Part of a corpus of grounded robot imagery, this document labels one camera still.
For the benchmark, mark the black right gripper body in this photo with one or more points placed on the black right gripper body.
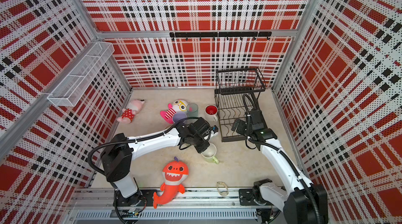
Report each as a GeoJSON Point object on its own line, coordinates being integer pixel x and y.
{"type": "Point", "coordinates": [243, 128]}

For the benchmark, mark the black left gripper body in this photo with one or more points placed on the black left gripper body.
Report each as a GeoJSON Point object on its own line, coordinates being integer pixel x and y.
{"type": "Point", "coordinates": [200, 145]}

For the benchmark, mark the light green ceramic mug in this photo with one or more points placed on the light green ceramic mug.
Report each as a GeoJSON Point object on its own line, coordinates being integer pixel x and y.
{"type": "Point", "coordinates": [210, 154]}

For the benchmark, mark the black wire dish rack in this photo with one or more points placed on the black wire dish rack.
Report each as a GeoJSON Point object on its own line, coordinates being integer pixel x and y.
{"type": "Point", "coordinates": [237, 90]}

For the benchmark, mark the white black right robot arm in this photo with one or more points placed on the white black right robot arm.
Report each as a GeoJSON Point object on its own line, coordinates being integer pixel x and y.
{"type": "Point", "coordinates": [300, 200]}

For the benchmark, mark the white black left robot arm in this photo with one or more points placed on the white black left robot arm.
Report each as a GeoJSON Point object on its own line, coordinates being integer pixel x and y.
{"type": "Point", "coordinates": [118, 155]}

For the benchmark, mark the teal translucent plastic cup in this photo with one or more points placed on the teal translucent plastic cup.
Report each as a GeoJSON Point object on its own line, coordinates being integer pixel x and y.
{"type": "Point", "coordinates": [192, 110]}

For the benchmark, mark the purple plastic cup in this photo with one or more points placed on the purple plastic cup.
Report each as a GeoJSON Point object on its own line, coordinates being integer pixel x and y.
{"type": "Point", "coordinates": [179, 116]}

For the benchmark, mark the white mug red inside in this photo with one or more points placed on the white mug red inside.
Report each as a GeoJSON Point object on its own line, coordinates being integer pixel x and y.
{"type": "Point", "coordinates": [211, 113]}

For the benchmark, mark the pink plush yellow glasses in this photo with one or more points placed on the pink plush yellow glasses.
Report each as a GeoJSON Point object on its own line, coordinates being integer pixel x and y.
{"type": "Point", "coordinates": [173, 108]}

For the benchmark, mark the orange shark plush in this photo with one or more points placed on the orange shark plush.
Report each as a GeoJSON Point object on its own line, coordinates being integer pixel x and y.
{"type": "Point", "coordinates": [174, 174]}

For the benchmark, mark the rubber band loop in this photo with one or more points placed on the rubber band loop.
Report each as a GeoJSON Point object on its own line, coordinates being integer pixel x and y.
{"type": "Point", "coordinates": [222, 189]}

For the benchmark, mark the pink pig plush red dress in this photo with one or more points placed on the pink pig plush red dress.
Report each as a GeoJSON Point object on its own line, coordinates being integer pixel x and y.
{"type": "Point", "coordinates": [131, 110]}

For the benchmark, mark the black wall hook rail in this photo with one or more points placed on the black wall hook rail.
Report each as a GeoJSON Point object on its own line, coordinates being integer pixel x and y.
{"type": "Point", "coordinates": [219, 34]}

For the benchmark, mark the white wire wall basket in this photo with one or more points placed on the white wire wall basket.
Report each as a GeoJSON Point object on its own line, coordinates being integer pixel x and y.
{"type": "Point", "coordinates": [72, 87]}

